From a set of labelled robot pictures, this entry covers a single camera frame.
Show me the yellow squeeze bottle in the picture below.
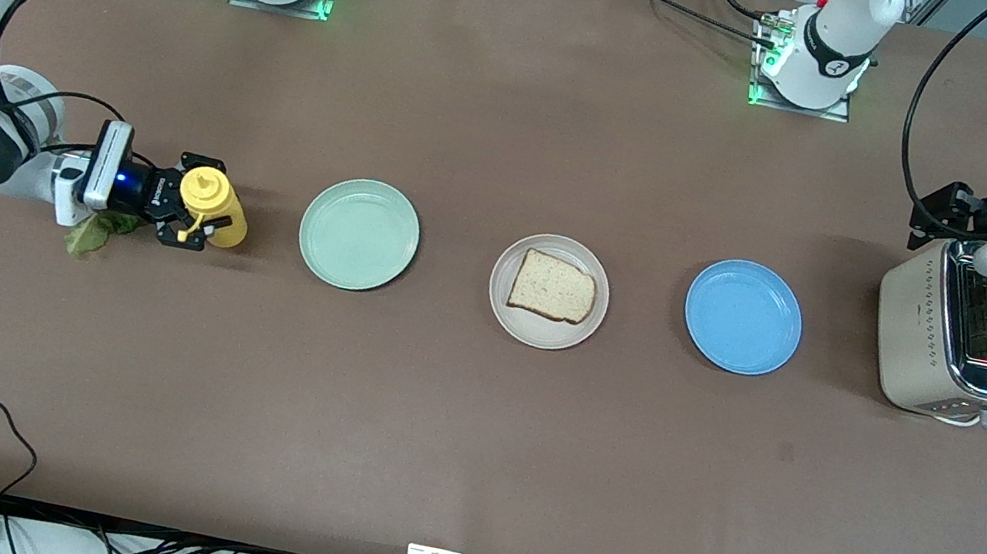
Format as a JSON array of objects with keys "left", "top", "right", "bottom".
[{"left": 170, "top": 162, "right": 257, "bottom": 253}]

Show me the green lettuce leaf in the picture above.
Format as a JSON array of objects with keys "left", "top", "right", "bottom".
[{"left": 61, "top": 202, "right": 150, "bottom": 268}]

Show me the bread slice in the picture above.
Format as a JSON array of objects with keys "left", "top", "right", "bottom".
[{"left": 504, "top": 245, "right": 605, "bottom": 330}]

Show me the light green plate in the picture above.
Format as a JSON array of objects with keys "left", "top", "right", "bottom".
[{"left": 291, "top": 170, "right": 428, "bottom": 302}]

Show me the blue plate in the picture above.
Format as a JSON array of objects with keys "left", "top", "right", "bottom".
[{"left": 675, "top": 251, "right": 813, "bottom": 384}]

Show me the beige plate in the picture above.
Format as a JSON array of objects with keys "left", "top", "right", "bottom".
[{"left": 480, "top": 224, "right": 620, "bottom": 361}]

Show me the beige chrome toaster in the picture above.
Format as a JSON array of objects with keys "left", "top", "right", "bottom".
[{"left": 858, "top": 225, "right": 987, "bottom": 432}]

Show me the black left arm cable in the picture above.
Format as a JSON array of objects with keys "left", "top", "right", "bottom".
[{"left": 887, "top": 0, "right": 987, "bottom": 240}]

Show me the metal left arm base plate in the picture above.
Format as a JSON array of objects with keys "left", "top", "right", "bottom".
[{"left": 742, "top": 14, "right": 864, "bottom": 124}]

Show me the black base power cable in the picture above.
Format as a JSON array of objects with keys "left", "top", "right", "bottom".
[{"left": 550, "top": 0, "right": 792, "bottom": 55}]

